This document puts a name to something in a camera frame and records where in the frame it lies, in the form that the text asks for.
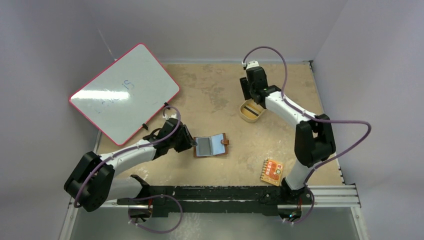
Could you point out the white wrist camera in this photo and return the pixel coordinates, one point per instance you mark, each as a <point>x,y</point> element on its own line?
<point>170,116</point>
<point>251,63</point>

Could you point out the brown leather card holder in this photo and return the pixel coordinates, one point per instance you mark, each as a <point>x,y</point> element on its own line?
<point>219,145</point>

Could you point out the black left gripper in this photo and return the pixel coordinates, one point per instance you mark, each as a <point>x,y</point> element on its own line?
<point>188,142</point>

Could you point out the pink framed whiteboard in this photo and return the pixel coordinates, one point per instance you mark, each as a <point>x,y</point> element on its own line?
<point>126,94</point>

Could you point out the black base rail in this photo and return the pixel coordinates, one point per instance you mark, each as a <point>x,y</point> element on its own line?
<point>267,200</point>

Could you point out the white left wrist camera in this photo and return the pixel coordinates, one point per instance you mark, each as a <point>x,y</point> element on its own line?
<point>170,116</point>

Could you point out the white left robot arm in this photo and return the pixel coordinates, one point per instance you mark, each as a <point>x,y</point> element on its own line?
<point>93,180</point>

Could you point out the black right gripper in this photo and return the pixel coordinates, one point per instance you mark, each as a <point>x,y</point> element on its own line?
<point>247,89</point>

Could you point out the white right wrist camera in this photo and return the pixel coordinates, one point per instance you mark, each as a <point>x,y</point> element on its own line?
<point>251,63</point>

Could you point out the orange spiral notebook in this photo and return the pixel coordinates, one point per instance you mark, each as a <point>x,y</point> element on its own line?
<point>272,172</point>

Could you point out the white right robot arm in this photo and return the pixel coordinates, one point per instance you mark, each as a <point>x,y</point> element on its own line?
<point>314,141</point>

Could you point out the beige oval tray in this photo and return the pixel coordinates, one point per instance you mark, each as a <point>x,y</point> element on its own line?
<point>252,103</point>

